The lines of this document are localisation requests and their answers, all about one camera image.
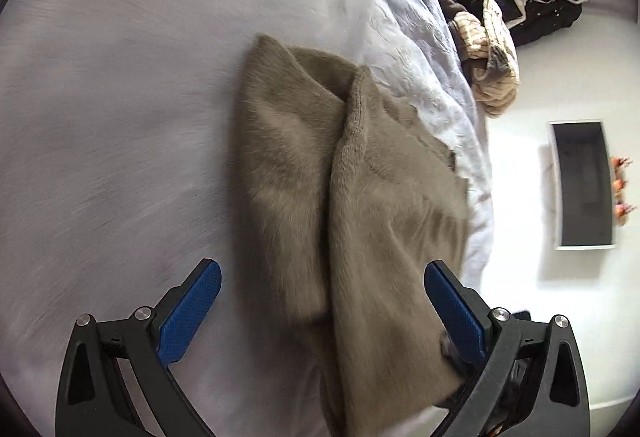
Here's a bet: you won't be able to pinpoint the tan knit sweater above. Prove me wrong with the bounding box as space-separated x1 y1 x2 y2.
236 35 470 436

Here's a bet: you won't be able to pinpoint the black clothes on floor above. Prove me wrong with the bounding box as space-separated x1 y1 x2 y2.
494 0 588 47

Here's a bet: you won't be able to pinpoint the grey white storage box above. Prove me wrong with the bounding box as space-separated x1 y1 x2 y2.
549 120 615 251

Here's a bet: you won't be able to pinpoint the beige brown striped garment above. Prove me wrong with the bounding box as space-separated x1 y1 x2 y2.
438 0 520 117

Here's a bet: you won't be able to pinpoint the lavender quilted bedspread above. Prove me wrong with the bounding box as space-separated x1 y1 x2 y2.
363 0 492 290

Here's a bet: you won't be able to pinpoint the lavender plush blanket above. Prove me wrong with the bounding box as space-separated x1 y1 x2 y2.
1 0 373 436

